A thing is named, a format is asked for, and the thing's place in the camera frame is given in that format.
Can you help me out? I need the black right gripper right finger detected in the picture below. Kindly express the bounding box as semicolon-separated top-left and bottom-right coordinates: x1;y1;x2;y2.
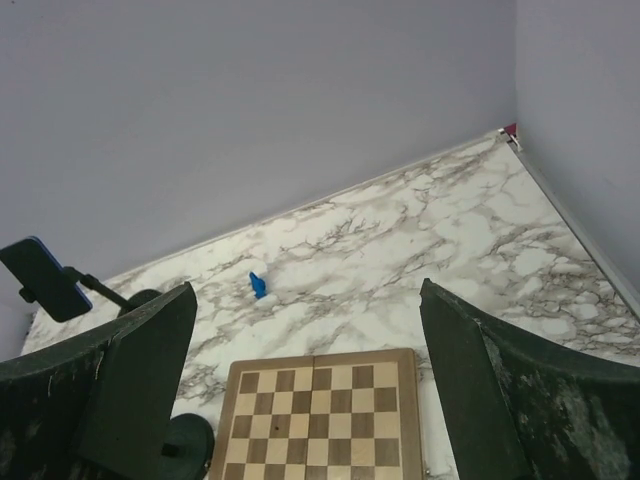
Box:
420;280;639;479

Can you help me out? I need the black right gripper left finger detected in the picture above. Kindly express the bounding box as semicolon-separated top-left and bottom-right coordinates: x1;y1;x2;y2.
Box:
1;283;197;479

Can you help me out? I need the black phone stand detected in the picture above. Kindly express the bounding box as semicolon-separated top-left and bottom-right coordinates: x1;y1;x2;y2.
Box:
18;267;161;323
158;413;215;480

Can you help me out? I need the black back phone stand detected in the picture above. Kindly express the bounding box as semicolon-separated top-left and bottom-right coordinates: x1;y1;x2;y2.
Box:
18;267;161;323

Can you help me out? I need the black phone in back stand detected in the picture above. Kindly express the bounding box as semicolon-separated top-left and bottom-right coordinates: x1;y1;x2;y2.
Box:
1;237;92;323

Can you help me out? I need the wooden chessboard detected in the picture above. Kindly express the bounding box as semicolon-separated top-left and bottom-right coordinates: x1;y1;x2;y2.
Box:
209;348;426;479

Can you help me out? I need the blue chess piece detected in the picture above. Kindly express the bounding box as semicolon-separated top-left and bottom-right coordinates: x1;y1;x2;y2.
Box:
249;272;267;299

